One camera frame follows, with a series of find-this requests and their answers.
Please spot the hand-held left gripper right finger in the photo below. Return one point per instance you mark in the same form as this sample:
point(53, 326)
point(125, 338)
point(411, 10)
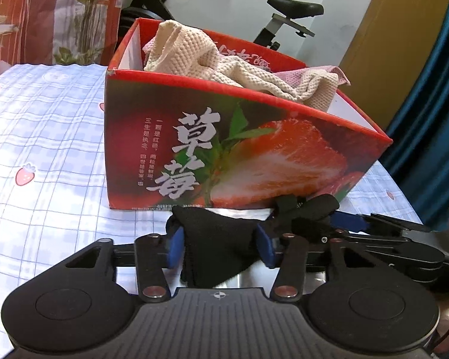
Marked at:
point(266, 246)

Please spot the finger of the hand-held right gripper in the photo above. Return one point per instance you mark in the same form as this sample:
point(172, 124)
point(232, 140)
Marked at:
point(350, 222)
point(314, 232)

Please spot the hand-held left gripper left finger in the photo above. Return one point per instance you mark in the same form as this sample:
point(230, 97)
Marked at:
point(175, 248)

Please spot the black cloth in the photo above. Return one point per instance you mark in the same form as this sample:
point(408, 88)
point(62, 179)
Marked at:
point(220, 246)

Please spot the red strawberry print cardboard box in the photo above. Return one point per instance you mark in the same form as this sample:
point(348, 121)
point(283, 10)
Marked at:
point(247, 157)

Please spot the pink towel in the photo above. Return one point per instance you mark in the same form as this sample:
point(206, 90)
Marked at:
point(303, 74)

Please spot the cream waffle towel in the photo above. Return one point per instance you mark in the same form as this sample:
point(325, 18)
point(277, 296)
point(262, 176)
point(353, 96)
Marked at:
point(194, 52)

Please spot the blue curtain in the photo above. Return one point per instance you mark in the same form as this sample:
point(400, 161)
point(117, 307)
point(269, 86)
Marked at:
point(434, 119)

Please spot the checked strawberry print blanket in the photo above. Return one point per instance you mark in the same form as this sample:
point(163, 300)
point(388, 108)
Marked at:
point(52, 149)

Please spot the wooden door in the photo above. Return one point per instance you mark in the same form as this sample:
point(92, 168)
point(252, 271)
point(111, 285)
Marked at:
point(389, 45)

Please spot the black exercise bike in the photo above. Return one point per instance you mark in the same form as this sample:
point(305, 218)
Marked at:
point(295, 7)

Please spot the printed backdrop cloth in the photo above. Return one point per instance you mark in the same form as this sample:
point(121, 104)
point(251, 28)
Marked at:
point(30, 18)

